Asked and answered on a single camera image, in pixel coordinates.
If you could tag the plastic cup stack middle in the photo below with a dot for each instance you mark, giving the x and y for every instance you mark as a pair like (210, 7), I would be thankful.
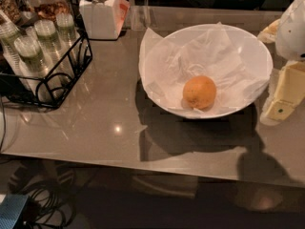
(49, 40)

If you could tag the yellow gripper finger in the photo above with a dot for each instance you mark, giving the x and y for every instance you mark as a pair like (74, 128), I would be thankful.
(286, 92)
(269, 33)

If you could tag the black wire rack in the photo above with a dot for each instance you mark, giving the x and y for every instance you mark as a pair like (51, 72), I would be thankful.
(15, 87)

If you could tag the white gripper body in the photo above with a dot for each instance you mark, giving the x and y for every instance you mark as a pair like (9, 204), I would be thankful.
(292, 32)

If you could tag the orange fruit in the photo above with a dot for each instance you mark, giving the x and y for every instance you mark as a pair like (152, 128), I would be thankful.
(199, 92)

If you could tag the clear acrylic stand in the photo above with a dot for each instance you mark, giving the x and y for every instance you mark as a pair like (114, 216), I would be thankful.
(140, 16)

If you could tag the blue box on floor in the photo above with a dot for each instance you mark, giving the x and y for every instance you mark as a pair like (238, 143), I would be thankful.
(11, 211)

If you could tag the glass jar with snacks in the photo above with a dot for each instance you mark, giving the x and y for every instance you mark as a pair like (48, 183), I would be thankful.
(46, 9)

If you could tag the plastic cup stack left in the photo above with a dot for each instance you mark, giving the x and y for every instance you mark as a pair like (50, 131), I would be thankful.
(8, 34)

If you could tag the white bowl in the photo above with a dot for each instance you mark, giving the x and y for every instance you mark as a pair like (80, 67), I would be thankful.
(254, 53)

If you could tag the white ceramic jar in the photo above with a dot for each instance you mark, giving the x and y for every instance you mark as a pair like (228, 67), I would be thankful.
(103, 19)

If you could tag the plastic cup stack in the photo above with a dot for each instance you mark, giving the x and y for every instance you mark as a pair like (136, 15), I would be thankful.
(49, 40)
(69, 35)
(8, 34)
(33, 65)

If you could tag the white paper liner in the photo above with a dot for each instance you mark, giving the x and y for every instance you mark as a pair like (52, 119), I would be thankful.
(190, 58)

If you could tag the plastic cup stack right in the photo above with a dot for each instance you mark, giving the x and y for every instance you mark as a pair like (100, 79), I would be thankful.
(69, 35)

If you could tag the plastic cup stack front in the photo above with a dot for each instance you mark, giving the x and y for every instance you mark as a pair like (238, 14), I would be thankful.
(33, 65)

